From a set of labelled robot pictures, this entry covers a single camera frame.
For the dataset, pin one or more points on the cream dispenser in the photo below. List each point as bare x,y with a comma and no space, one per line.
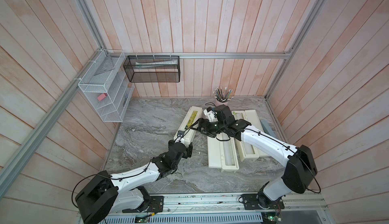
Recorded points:
225,168
190,118

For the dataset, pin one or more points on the bundle of pencils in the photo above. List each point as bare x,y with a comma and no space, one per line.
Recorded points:
223,94

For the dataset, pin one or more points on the pink eraser block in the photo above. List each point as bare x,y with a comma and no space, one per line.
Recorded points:
102,96

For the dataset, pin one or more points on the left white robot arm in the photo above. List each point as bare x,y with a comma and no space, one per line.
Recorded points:
106,193

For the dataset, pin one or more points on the black wire basket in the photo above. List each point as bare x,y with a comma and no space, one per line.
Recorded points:
152,68

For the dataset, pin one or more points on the blue stapler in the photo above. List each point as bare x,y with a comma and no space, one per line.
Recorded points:
267,129

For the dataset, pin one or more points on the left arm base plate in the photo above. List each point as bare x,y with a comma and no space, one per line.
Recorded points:
153,204

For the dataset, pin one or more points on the aluminium front rail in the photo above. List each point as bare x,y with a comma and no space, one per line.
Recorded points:
207,203

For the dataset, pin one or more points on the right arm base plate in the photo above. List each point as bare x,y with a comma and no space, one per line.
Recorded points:
260,202

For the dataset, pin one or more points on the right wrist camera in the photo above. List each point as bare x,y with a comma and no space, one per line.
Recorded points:
210,114

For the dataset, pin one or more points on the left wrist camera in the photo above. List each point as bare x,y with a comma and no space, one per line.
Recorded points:
180,133

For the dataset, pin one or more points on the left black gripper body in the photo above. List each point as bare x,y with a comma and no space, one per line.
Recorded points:
187,153

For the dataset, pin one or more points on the white wire shelf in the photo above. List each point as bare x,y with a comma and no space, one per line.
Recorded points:
104,74

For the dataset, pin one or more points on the thick plastic wrap roll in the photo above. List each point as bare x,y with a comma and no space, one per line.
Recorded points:
229,154

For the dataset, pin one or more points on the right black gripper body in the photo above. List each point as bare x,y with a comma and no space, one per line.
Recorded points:
211,129

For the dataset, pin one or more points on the cream dispenser lid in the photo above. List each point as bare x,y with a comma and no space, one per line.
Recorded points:
252,117
214,153

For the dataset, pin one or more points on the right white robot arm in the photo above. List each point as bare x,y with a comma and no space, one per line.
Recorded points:
299,164

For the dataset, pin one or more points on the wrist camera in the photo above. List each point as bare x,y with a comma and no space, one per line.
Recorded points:
210,114
180,133

